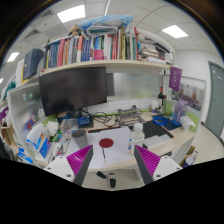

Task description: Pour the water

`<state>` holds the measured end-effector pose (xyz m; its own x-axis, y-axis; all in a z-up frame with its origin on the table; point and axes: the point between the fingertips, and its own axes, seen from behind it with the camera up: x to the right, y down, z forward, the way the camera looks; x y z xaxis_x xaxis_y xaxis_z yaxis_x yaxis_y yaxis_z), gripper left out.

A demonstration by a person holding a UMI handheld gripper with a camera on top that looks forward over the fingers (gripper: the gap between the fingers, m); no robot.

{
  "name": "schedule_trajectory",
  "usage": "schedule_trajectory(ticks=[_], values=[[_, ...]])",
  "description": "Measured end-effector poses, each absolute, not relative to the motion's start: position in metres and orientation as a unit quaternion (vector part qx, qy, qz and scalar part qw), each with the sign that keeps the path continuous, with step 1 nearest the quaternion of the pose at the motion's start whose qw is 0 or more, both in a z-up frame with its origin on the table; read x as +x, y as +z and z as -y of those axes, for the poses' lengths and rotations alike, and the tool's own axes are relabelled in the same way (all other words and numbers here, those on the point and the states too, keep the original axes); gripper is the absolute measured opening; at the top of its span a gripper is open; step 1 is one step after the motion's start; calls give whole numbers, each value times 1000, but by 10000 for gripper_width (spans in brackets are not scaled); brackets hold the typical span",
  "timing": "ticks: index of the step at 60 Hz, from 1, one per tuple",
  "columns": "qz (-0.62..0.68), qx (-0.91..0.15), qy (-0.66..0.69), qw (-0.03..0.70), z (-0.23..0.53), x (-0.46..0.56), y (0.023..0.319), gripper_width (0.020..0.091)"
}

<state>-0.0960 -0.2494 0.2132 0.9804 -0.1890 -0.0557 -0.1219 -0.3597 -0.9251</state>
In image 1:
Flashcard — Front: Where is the clear plastic box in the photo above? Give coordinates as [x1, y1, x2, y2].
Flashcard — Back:
[59, 118, 80, 133]

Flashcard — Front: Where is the black desk mat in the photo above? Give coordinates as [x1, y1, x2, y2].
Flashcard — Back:
[142, 120, 175, 140]

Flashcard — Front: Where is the blue round container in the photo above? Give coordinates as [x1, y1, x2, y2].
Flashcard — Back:
[56, 111, 73, 121]

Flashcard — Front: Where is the dark wine bottle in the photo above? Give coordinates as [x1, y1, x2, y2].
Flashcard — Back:
[157, 86, 166, 108]

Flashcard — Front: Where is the flat round red coaster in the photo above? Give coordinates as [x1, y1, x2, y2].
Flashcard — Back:
[98, 137, 115, 149]

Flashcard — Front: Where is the black cable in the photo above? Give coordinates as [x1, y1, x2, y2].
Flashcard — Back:
[83, 108, 118, 128]

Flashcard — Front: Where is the grey door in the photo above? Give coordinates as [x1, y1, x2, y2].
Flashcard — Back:
[204, 61, 224, 138]

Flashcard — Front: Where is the white wall socket row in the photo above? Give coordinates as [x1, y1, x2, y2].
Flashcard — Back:
[118, 99, 151, 111]

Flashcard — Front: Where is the translucent purple drink bottle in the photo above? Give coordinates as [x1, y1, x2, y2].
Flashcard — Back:
[171, 98, 188, 127]

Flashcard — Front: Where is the stack of white napkins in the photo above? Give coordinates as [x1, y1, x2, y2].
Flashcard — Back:
[44, 120, 60, 137]

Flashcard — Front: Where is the white booklet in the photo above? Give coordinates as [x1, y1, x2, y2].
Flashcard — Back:
[143, 134, 173, 148]

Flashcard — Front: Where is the purple hanging banner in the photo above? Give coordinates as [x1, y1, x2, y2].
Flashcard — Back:
[168, 66, 184, 93]

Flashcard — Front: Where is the handwritten white paper sheet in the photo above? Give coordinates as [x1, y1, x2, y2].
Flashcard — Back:
[64, 131, 106, 170]

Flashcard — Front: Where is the blank white paper sheet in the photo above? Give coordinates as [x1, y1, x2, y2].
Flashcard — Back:
[99, 126, 135, 165]

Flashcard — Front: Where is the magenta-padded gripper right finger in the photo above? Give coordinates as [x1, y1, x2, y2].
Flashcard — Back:
[133, 144, 183, 186]

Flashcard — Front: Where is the clear plastic water bottle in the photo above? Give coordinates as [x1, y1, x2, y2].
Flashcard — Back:
[128, 122, 146, 156]

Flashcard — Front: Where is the white tissue pack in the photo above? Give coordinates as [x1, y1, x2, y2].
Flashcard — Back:
[179, 115, 196, 132]

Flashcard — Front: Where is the small blue electronics box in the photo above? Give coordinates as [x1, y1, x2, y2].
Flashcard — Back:
[78, 115, 94, 128]

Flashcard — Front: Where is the blue tissue box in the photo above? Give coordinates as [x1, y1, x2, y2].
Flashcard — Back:
[25, 123, 52, 160]

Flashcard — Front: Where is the colourful partition poster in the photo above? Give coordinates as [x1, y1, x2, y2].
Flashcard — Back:
[181, 83, 205, 112]

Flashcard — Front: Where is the coiled blue cable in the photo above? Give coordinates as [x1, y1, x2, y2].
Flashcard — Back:
[152, 114, 170, 127]

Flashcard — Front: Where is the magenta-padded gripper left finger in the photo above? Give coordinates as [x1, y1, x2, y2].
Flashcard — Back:
[43, 144, 95, 187]

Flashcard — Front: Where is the grey metal laptop stand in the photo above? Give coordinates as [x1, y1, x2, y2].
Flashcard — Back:
[116, 105, 146, 127]

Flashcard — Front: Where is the black computer monitor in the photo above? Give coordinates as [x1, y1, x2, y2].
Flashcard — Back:
[38, 66, 108, 118]

